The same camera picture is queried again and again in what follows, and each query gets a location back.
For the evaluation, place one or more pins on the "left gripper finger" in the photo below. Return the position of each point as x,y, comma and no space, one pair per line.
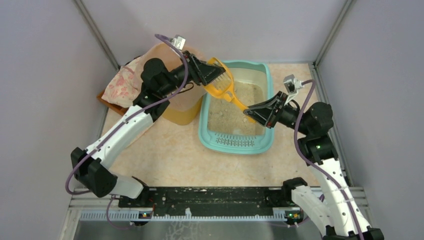
206,71
207,78

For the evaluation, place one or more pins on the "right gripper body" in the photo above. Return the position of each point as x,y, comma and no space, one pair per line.
279,109

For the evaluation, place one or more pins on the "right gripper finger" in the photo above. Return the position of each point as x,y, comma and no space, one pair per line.
262,116
268,104

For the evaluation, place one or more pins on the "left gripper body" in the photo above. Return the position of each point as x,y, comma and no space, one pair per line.
193,66

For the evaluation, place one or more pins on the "yellow litter scoop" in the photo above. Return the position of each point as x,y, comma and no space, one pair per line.
223,87

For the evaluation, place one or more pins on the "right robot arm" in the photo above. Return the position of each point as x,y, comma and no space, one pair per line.
337,216

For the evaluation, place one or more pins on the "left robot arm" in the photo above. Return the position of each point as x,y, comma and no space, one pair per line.
91,165

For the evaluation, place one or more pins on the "cat litter sand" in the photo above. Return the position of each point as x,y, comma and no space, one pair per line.
225,117

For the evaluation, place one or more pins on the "teal litter box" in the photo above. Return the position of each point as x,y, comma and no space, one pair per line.
243,71

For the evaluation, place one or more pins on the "orange plastic bin liner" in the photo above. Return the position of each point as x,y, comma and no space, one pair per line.
183,101

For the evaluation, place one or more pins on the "yellow trash bin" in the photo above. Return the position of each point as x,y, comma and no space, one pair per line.
183,118

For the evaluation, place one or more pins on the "pink patterned cloth bag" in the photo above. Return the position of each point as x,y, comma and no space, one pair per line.
124,87

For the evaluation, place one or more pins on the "brown wooden tray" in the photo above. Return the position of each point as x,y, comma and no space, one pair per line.
116,108

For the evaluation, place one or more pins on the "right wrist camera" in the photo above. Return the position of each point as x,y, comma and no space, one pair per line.
292,86

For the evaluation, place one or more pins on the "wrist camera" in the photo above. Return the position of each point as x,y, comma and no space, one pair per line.
178,42
292,86

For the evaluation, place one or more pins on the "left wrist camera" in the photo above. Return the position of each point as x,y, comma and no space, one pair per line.
178,42

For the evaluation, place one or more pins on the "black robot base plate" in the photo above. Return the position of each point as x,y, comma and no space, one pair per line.
238,202

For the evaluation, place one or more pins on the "aluminium frame rail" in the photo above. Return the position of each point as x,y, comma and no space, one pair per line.
93,208

